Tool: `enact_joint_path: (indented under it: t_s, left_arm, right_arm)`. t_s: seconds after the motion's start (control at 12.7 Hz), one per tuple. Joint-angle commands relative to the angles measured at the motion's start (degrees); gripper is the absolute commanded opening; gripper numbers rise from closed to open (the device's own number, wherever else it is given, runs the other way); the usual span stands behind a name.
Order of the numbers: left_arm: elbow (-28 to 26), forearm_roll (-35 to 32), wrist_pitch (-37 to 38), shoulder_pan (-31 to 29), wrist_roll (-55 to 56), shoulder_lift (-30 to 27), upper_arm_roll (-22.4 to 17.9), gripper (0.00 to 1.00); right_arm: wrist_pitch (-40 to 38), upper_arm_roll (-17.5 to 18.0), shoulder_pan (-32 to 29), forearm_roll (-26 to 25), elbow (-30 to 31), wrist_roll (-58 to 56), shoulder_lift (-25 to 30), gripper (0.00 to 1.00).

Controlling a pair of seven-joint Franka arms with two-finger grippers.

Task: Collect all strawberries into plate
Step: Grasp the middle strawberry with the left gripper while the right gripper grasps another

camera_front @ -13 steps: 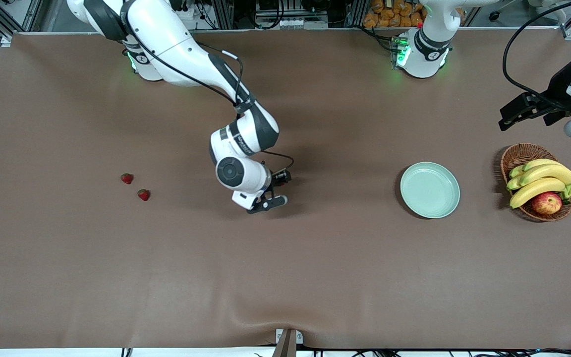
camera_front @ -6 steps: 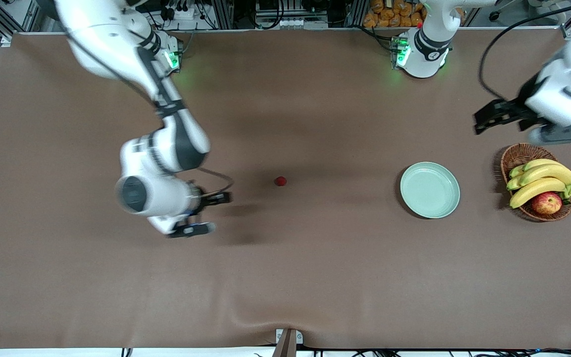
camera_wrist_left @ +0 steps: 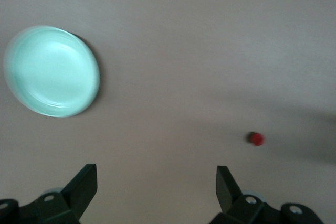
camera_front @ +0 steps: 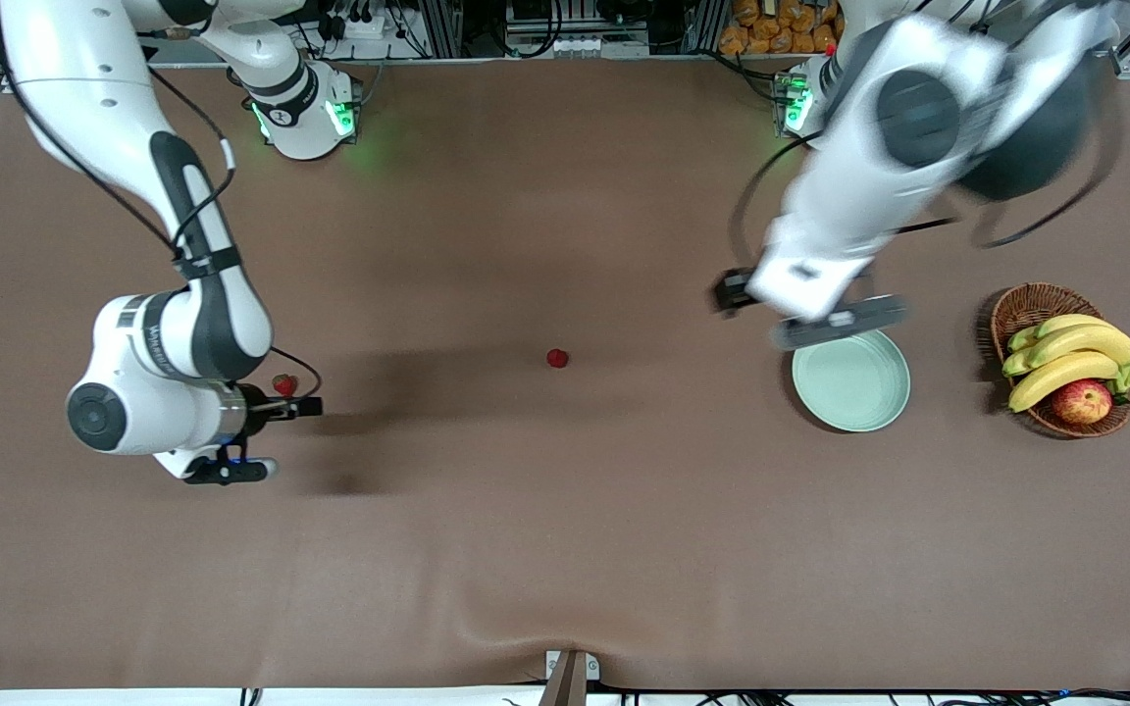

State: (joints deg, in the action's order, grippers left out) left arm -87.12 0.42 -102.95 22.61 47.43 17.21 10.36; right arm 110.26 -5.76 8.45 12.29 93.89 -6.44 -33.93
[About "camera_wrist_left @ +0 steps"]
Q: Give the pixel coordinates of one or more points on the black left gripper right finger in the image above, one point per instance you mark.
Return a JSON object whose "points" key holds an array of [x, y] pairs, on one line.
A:
{"points": [[231, 200]]}

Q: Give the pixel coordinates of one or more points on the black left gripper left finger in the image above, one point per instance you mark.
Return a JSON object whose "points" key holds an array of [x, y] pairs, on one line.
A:
{"points": [[77, 195]]}

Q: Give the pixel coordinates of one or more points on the red toy strawberry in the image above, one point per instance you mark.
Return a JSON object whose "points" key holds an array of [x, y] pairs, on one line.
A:
{"points": [[256, 139]]}

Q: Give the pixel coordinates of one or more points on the mint green round plate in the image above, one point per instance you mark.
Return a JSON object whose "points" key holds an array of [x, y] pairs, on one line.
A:
{"points": [[52, 72]]}

